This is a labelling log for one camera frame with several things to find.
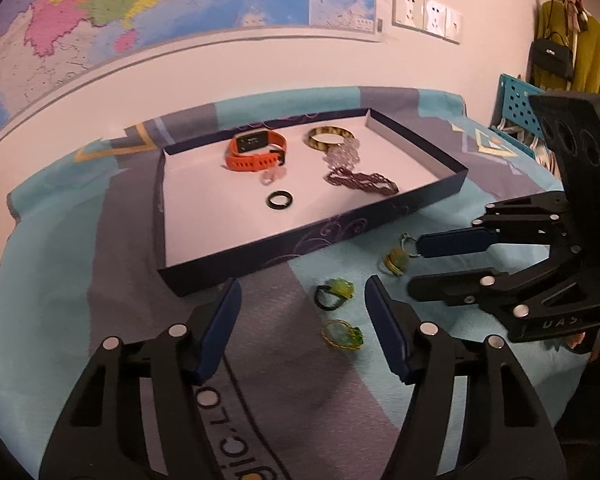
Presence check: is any white wall socket panel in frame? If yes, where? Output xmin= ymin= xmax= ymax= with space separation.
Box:
xmin=391 ymin=0 xmax=464 ymax=44

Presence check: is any black green hair tie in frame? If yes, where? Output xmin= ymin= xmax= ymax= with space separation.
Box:
xmin=313 ymin=277 xmax=356 ymax=312

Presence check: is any colourful wall map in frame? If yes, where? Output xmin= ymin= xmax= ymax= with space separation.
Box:
xmin=0 ymin=0 xmax=376 ymax=131

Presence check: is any teal grey printed tablecloth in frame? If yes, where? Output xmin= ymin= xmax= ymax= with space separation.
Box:
xmin=0 ymin=87 xmax=559 ymax=479

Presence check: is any blue perforated plastic basket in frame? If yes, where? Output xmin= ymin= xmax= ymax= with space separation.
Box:
xmin=490 ymin=74 xmax=543 ymax=158

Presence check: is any black ring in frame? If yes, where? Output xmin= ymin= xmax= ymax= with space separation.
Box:
xmin=266 ymin=188 xmax=295 ymax=210

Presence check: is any black handbag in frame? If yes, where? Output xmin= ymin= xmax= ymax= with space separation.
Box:
xmin=530 ymin=32 xmax=574 ymax=82

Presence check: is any dark blue jewelry tray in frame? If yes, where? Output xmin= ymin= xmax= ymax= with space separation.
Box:
xmin=158 ymin=108 xmax=468 ymax=296

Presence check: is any orange smart watch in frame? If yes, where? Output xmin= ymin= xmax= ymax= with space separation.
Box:
xmin=225 ymin=129 xmax=287 ymax=172

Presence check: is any yellow green hair tie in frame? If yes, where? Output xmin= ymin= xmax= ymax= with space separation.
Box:
xmin=320 ymin=318 xmax=366 ymax=352

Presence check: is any mustard yellow hanging garment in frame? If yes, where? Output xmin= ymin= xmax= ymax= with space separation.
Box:
xmin=531 ymin=0 xmax=600 ymax=93

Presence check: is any dark red beaded bracelet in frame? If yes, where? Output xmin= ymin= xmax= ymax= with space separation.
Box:
xmin=324 ymin=166 xmax=400 ymax=198

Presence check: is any tortoiseshell bangle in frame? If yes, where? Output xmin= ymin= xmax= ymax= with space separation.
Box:
xmin=306 ymin=126 xmax=354 ymax=153

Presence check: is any small clear crystal ring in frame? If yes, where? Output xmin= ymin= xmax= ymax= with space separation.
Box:
xmin=258 ymin=167 xmax=287 ymax=187

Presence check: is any clear crystal bead bracelet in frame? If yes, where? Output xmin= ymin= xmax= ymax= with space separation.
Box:
xmin=322 ymin=138 xmax=363 ymax=172

